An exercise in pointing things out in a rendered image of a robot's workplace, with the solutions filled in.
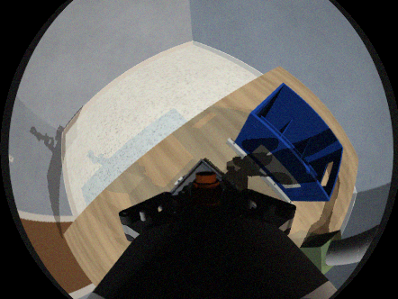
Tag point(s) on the brown glass bottle with white label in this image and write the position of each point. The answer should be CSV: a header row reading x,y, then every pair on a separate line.
x,y
206,189

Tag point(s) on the blue crate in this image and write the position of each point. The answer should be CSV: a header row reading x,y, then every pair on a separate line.
x,y
275,154

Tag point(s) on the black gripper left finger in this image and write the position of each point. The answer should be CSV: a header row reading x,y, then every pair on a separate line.
x,y
136,217

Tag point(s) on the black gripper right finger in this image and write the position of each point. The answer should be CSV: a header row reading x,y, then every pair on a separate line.
x,y
279,212

